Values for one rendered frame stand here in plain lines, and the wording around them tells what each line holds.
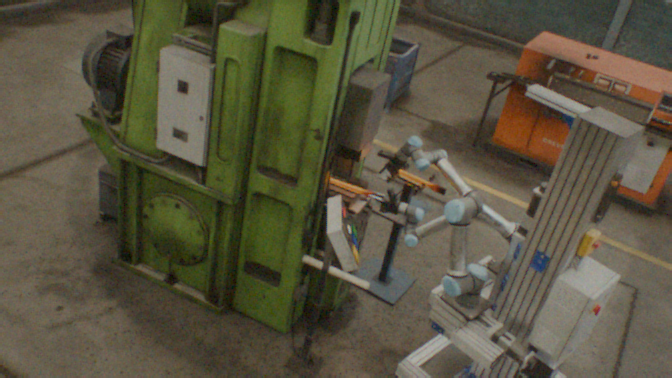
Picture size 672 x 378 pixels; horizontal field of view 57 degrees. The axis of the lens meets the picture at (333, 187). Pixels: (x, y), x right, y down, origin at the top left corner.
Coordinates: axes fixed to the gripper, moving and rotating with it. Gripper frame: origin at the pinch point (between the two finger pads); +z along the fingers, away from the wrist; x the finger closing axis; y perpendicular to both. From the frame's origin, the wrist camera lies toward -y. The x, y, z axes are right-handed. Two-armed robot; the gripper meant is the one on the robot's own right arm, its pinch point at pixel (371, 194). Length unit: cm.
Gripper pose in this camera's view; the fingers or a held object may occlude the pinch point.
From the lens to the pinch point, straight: 399.8
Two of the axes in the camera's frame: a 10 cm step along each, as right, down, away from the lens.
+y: -1.5, 8.4, 5.2
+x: 4.1, -4.2, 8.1
